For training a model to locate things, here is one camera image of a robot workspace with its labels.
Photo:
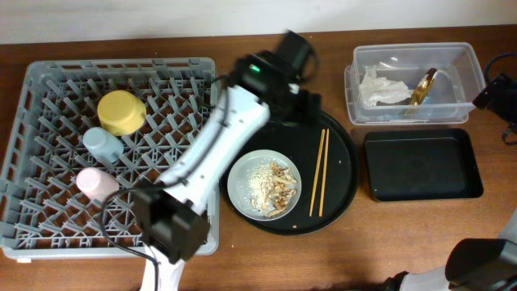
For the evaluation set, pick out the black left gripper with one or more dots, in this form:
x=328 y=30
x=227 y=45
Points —
x=306 y=107

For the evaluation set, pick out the wooden chopstick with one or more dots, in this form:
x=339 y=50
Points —
x=324 y=159
x=316 y=173

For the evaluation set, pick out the white tissue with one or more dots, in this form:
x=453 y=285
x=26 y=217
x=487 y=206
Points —
x=380 y=91

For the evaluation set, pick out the gold foil wrapper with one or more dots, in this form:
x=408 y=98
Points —
x=421 y=91

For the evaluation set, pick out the grey plate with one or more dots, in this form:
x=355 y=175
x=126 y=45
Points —
x=239 y=192

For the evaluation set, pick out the yellow plastic bowl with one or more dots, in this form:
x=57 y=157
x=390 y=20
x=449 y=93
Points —
x=121 y=113

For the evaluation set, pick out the light blue plastic cup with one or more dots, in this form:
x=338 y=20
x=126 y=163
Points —
x=101 y=144

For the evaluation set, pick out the pink plastic cup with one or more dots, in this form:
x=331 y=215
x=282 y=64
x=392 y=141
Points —
x=96 y=184

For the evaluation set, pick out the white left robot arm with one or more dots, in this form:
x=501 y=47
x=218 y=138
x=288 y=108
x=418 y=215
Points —
x=262 y=87

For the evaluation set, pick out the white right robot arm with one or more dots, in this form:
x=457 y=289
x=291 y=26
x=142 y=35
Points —
x=476 y=263

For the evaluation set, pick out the grey dishwasher rack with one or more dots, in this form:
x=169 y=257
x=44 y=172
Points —
x=46 y=215

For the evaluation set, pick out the clear plastic bin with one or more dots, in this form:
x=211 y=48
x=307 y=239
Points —
x=458 y=81

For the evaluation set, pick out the round black tray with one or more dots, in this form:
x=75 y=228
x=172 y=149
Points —
x=300 y=144

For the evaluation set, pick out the food scraps on plate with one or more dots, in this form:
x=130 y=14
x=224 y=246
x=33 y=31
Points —
x=271 y=189

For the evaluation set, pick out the black rectangular tray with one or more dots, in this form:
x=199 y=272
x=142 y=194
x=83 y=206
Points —
x=425 y=164

